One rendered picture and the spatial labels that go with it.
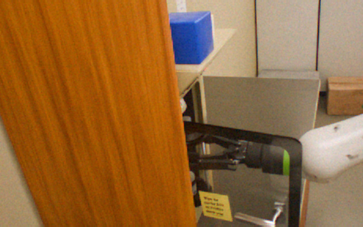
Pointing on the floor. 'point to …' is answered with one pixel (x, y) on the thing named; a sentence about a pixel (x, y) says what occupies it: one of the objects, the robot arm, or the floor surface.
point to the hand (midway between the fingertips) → (190, 146)
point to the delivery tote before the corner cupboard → (289, 74)
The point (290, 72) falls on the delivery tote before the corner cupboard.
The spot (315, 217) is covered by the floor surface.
